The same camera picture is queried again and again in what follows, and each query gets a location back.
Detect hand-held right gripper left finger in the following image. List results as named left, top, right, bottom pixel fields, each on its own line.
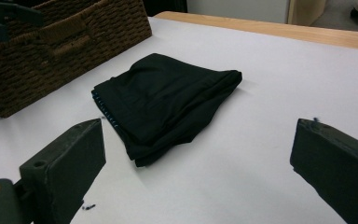
left=19, top=118, right=107, bottom=224

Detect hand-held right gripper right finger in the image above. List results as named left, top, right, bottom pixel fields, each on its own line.
left=289, top=118, right=358, bottom=224

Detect brown wicker basket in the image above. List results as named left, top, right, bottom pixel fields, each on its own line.
left=0, top=0, right=153, bottom=119

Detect black pants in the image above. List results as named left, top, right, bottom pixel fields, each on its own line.
left=90, top=52, right=243, bottom=168

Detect white table mat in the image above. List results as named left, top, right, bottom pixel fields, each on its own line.
left=0, top=17, right=358, bottom=224

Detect beige wooden panel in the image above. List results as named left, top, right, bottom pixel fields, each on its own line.
left=287, top=0, right=328, bottom=27

